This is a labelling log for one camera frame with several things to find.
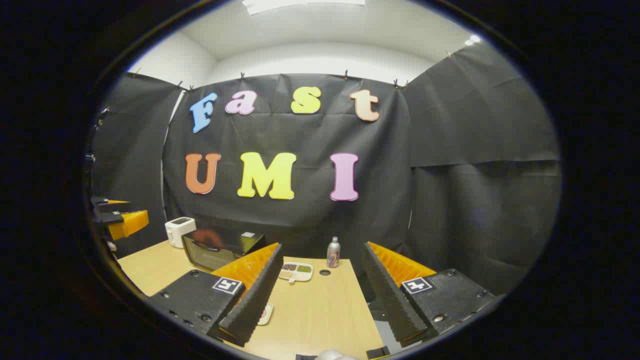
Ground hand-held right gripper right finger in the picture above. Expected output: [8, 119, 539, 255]
[362, 241, 497, 348]

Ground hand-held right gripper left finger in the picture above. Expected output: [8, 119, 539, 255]
[149, 243, 284, 347]

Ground black electric oven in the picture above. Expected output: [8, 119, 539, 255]
[181, 229, 267, 272]

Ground white toaster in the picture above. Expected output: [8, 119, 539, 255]
[165, 217, 197, 249]

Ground white divided bean tray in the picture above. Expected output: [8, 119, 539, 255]
[278, 261, 314, 284]

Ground silver spray bottle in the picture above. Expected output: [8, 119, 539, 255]
[327, 236, 341, 269]

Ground ceiling light panel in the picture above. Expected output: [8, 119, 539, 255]
[242, 0, 366, 15]

